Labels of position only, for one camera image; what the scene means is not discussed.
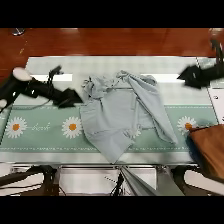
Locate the light grey T-shirt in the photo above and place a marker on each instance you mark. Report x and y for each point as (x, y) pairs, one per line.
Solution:
(116, 116)

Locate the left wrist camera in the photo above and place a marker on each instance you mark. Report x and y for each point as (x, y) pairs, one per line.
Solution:
(55, 71)

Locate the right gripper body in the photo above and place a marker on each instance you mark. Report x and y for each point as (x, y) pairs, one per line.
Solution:
(193, 76)

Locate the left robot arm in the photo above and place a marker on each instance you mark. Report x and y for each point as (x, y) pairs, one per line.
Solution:
(36, 87)

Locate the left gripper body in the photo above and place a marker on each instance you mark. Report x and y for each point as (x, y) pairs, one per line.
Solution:
(68, 97)

